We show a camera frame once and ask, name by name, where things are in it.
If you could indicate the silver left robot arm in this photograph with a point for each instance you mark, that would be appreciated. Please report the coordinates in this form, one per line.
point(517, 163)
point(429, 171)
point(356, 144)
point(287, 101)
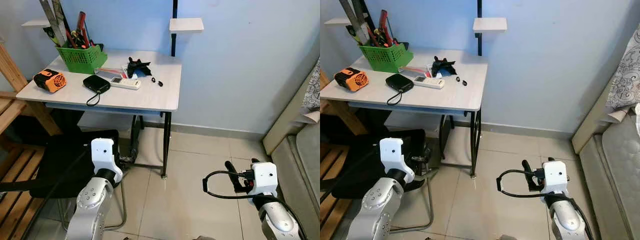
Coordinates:
point(90, 210)
point(370, 210)

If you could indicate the beige headboard panel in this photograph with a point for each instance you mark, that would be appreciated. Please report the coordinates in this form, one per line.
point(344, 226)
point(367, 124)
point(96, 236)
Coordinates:
point(592, 120)
point(285, 125)

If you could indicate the wooden slatted rack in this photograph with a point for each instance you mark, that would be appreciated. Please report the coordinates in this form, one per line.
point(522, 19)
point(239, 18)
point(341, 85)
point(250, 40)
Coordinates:
point(327, 160)
point(15, 170)

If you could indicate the grey floral print pillow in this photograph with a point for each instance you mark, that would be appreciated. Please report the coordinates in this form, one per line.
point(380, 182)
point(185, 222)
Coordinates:
point(625, 75)
point(312, 90)

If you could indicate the black chair with metal legs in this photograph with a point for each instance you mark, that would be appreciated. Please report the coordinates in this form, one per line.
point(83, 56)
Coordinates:
point(60, 165)
point(360, 165)

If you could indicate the white desk with black legs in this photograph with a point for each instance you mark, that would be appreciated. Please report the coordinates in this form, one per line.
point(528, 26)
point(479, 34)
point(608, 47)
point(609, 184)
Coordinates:
point(450, 97)
point(150, 97)

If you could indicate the orange black device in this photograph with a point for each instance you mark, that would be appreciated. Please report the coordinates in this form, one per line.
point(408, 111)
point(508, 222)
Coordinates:
point(352, 80)
point(50, 81)

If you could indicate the white remote control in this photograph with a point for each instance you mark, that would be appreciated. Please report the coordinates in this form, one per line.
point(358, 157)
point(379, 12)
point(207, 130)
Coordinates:
point(125, 83)
point(430, 82)

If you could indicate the red white booklet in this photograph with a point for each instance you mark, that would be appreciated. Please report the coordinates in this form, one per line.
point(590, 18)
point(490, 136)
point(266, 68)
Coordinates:
point(417, 70)
point(117, 71)

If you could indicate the black metal pole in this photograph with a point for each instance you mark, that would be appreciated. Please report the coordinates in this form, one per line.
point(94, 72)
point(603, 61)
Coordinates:
point(175, 10)
point(479, 10)

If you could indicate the green plastic basket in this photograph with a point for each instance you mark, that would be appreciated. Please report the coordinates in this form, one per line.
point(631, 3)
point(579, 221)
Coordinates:
point(387, 59)
point(82, 60)

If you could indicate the grey metal ruler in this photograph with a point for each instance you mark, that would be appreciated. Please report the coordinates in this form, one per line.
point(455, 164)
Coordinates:
point(352, 17)
point(50, 15)

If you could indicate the dark metal ruler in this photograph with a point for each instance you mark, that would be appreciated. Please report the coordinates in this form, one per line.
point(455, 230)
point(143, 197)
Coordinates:
point(365, 12)
point(61, 15)

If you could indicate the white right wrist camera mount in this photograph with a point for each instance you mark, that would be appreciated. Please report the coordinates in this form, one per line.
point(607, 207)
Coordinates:
point(265, 177)
point(556, 177)

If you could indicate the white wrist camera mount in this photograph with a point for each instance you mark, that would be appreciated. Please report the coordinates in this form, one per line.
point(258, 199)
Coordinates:
point(395, 155)
point(105, 155)
point(556, 177)
point(265, 177)

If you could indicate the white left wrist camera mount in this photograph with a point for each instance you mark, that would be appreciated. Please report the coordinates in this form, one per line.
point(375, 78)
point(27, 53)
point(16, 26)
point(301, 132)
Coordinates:
point(105, 155)
point(395, 155)

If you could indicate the small white wall shelf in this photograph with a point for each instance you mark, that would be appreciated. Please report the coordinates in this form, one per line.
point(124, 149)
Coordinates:
point(336, 21)
point(35, 23)
point(186, 25)
point(490, 24)

